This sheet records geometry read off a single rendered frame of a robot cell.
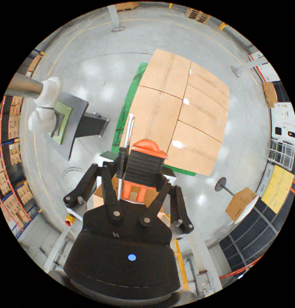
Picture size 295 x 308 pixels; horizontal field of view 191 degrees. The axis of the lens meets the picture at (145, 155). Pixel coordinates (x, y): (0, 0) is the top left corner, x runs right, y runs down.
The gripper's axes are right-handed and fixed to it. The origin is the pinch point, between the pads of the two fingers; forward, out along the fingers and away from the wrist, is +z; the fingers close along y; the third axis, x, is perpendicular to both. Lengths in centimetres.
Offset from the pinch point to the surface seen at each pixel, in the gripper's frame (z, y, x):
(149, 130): 54, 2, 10
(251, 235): -129, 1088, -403
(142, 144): -0.8, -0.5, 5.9
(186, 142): 54, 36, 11
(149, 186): -2.1, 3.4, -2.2
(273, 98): 46, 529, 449
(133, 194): 1.6, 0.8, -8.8
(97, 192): 15.7, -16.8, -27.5
